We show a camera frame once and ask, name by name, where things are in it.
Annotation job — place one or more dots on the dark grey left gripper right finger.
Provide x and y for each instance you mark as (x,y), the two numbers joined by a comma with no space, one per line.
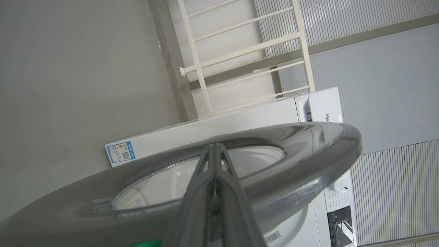
(236,219)

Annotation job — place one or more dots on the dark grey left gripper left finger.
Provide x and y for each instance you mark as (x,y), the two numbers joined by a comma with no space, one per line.
(192,212)

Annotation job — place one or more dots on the round washing machine door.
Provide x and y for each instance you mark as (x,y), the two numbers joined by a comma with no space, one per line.
(301,171)

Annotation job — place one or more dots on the white front-load washing machine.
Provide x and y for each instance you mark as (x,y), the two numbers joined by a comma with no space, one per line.
(240,120)

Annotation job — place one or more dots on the blue energy label sticker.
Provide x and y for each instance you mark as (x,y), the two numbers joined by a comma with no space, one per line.
(120,152)

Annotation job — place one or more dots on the white metal railing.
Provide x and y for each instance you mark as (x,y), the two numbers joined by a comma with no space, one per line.
(301,34)

